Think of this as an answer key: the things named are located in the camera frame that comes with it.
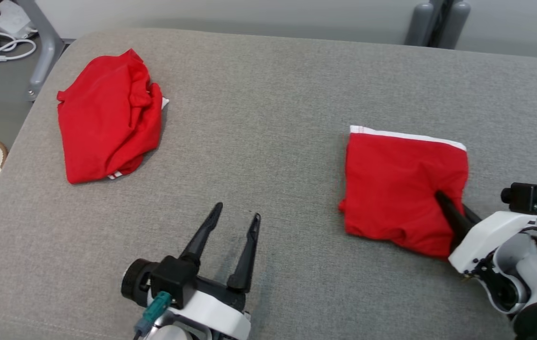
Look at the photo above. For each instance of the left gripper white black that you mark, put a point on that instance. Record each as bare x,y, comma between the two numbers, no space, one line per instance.
216,316

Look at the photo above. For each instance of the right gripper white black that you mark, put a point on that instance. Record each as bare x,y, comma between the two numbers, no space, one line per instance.
490,236

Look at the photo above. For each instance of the red shorts white waistband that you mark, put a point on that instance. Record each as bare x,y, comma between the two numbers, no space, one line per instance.
400,189

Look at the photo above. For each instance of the red Bulls jersey white sleeves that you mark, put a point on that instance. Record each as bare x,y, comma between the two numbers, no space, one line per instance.
107,118

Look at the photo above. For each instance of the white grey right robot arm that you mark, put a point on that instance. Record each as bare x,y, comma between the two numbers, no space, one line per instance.
532,283

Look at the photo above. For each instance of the grey metal desk leg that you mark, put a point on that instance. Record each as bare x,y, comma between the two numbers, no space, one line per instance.
44,47

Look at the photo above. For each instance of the white electrical box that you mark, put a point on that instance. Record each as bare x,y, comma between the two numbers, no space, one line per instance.
4,16

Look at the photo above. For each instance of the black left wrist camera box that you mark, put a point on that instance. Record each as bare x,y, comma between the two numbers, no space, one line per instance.
174,278

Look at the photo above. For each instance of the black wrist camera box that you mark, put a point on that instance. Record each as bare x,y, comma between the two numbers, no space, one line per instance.
174,278
528,196

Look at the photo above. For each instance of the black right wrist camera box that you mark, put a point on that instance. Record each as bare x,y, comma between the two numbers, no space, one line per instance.
528,196

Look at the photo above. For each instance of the grey partition post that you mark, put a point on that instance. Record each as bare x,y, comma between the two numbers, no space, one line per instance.
438,23

